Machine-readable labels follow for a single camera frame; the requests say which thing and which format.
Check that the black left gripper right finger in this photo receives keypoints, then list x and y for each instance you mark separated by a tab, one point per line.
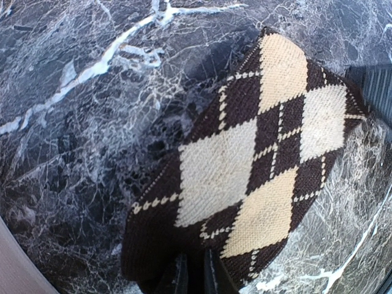
216	277

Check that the brown argyle sock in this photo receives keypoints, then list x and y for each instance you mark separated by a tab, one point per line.
248	171

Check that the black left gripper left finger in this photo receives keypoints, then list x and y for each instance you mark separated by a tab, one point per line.
175	279

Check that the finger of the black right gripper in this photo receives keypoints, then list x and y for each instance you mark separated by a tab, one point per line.
375	84

